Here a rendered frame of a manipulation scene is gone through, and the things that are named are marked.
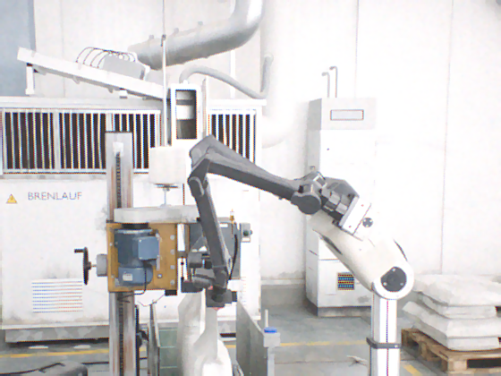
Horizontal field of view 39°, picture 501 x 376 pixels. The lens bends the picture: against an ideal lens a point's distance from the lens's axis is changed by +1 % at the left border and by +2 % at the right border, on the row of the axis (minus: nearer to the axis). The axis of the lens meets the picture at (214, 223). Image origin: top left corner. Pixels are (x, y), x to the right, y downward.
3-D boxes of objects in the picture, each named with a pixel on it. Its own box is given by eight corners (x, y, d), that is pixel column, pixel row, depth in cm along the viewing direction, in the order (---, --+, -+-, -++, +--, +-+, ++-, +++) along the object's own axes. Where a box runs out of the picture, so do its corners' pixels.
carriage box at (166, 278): (178, 290, 318) (178, 223, 315) (105, 292, 314) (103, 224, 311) (175, 280, 343) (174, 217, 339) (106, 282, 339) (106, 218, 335)
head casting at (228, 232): (241, 279, 322) (241, 217, 319) (189, 281, 319) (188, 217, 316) (232, 269, 351) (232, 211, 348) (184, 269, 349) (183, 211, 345)
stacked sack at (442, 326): (530, 339, 522) (531, 320, 521) (445, 342, 512) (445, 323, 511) (498, 325, 564) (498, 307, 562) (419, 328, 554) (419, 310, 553)
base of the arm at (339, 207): (352, 194, 232) (335, 226, 233) (332, 183, 231) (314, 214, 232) (360, 196, 224) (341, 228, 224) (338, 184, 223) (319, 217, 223)
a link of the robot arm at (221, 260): (200, 177, 226) (207, 163, 235) (184, 180, 227) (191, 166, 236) (230, 283, 246) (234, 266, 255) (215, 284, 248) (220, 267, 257)
